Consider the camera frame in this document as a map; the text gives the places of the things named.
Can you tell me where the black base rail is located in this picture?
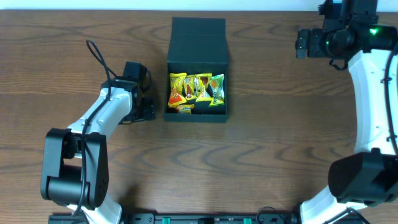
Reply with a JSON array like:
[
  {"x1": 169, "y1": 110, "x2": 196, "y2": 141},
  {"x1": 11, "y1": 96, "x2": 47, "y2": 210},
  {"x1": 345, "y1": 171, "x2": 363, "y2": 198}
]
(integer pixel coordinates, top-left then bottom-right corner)
[{"x1": 48, "y1": 212, "x2": 364, "y2": 224}]

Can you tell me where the green yellow snack packet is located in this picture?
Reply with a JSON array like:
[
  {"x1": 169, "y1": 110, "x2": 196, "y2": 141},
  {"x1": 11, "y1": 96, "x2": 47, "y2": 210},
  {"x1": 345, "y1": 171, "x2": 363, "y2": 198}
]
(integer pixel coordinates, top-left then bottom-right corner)
[{"x1": 209, "y1": 74, "x2": 224, "y2": 107}]

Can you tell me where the yellow biscuit packet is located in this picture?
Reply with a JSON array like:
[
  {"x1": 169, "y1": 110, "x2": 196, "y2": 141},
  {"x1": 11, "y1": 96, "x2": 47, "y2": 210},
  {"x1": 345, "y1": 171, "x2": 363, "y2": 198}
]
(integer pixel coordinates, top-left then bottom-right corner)
[{"x1": 176, "y1": 104, "x2": 195, "y2": 114}]

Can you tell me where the yellow chocolate snack packet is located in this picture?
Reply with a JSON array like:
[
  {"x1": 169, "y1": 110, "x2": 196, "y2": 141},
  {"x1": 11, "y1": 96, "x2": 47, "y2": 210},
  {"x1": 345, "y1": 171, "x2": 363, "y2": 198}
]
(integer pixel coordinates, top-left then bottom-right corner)
[{"x1": 196, "y1": 73, "x2": 212, "y2": 102}]

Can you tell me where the yellow orange snack packet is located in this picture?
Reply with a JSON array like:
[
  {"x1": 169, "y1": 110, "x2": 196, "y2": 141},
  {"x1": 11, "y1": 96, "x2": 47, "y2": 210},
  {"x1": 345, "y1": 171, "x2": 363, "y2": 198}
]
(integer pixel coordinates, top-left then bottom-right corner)
[{"x1": 168, "y1": 73, "x2": 187, "y2": 108}]

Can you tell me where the yellow chocolate wafer packet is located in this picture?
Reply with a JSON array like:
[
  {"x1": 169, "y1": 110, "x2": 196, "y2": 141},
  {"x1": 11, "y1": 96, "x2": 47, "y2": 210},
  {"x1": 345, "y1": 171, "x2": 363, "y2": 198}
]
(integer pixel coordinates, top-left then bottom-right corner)
[{"x1": 183, "y1": 75, "x2": 198, "y2": 101}]

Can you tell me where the dark green open box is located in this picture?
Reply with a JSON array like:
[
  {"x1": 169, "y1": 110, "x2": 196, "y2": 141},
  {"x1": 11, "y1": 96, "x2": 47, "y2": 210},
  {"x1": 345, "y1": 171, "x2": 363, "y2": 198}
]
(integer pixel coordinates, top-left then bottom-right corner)
[{"x1": 164, "y1": 17, "x2": 229, "y2": 123}]

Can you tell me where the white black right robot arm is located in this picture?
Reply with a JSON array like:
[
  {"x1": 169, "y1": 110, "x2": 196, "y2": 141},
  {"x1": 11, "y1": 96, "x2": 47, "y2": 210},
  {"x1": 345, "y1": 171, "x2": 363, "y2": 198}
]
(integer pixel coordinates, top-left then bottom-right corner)
[{"x1": 295, "y1": 0, "x2": 397, "y2": 223}]

